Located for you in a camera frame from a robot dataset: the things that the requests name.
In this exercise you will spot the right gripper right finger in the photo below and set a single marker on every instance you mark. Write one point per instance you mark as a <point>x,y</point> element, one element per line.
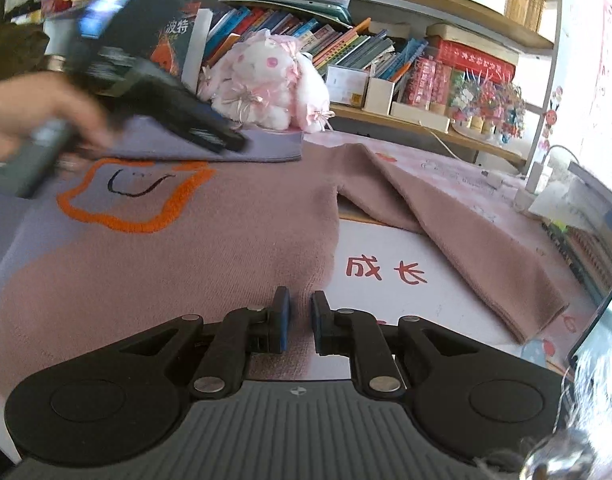
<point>357,336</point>

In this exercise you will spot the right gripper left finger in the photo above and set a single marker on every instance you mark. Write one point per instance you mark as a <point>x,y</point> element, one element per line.
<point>226,347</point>

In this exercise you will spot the purple and pink sweater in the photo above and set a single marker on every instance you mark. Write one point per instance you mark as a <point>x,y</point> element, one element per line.
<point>130,245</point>

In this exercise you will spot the person's left hand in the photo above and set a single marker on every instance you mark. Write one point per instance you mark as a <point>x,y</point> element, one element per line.
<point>28,102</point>

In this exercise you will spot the Harry Potter book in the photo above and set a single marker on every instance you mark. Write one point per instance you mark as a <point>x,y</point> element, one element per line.
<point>181,45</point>

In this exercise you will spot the olive brown jacket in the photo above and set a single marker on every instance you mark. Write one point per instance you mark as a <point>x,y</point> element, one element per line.
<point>22,48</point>

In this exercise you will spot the white pink plush bunny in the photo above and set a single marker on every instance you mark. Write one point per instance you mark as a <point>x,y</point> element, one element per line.
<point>268,82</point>

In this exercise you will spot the white charger plug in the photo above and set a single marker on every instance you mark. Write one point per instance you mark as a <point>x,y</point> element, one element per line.
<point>536,182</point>

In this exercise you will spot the red box of books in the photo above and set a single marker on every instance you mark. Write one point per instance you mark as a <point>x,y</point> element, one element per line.
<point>471,60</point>

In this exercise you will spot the white wooden bookshelf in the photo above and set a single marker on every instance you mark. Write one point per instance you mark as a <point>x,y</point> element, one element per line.
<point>376,55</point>

